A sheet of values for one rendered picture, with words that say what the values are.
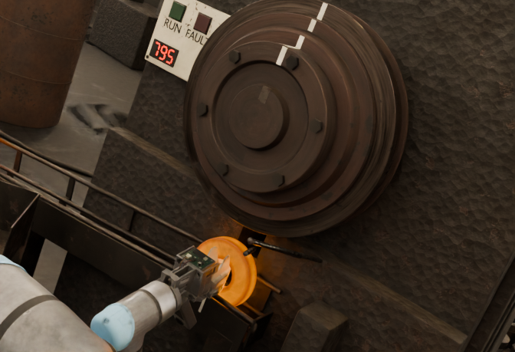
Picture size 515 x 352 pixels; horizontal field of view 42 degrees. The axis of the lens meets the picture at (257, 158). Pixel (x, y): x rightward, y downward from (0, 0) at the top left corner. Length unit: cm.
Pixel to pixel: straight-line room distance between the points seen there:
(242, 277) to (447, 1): 69
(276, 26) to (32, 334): 73
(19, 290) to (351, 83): 66
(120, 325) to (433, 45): 78
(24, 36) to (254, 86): 293
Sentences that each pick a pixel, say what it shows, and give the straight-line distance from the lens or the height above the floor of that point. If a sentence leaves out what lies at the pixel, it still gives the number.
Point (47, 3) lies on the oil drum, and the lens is 402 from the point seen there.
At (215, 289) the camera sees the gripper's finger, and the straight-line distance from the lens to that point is 137.
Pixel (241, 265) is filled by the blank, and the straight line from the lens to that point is 142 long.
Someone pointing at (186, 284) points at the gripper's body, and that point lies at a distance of 133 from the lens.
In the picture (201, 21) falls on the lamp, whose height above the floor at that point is 120.
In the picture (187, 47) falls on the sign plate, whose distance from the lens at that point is 160.
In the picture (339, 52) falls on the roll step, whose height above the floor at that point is 128.
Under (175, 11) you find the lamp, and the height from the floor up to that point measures 120.
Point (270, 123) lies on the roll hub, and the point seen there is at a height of 112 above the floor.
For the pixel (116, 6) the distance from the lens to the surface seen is 706.
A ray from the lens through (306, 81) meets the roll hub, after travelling 119.
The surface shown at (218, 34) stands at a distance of 140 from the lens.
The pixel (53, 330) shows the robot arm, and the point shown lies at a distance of 90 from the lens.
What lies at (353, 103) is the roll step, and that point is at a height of 121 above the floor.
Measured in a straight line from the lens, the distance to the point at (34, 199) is 157.
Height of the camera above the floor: 137
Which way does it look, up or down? 15 degrees down
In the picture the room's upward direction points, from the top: 22 degrees clockwise
